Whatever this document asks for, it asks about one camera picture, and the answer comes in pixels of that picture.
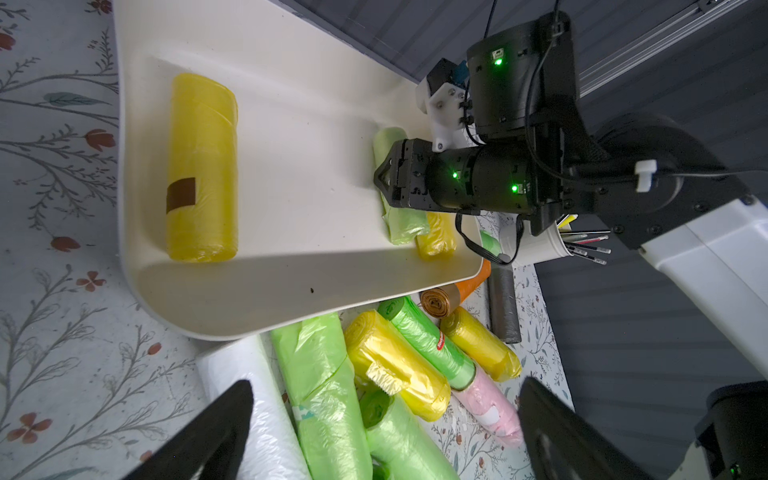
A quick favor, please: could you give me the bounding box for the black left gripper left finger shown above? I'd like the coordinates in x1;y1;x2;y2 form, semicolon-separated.
126;380;254;479

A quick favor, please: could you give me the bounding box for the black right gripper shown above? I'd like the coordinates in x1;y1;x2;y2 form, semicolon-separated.
374;139;535;214

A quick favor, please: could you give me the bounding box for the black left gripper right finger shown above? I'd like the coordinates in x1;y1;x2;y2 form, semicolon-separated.
518;377;650;479

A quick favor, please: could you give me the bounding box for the yellow trash bag roll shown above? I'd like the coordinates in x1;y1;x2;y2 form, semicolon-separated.
416;212;457;261
344;310;451;422
440;307;522;383
165;73;239;263

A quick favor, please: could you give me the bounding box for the light green trash bag roll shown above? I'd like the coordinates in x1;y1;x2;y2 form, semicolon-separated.
373;127;430;246
360;390;459;479
270;313;373;479

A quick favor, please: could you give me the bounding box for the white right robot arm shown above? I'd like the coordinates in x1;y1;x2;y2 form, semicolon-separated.
373;1;767;479

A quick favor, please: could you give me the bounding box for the white blue trash bag roll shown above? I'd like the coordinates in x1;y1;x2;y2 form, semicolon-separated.
196;335;310;479

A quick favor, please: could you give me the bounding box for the pink trash bag roll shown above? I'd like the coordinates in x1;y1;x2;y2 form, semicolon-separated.
453;366;524;447

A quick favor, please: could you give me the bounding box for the orange trash bag roll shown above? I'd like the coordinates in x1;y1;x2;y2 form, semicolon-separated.
419;260;491;318

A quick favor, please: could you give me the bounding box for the grey trash bag roll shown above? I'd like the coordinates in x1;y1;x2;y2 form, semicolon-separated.
487;264;522;344

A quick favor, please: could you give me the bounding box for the green labelled trash bag roll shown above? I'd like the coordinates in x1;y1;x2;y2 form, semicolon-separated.
377;296;476;391

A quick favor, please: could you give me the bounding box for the cream storage box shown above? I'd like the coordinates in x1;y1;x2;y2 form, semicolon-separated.
113;1;481;340

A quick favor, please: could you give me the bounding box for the white pen cup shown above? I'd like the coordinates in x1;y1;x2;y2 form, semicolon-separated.
499;212;613;268

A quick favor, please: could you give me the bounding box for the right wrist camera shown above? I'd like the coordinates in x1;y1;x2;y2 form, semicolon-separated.
415;58;473;153

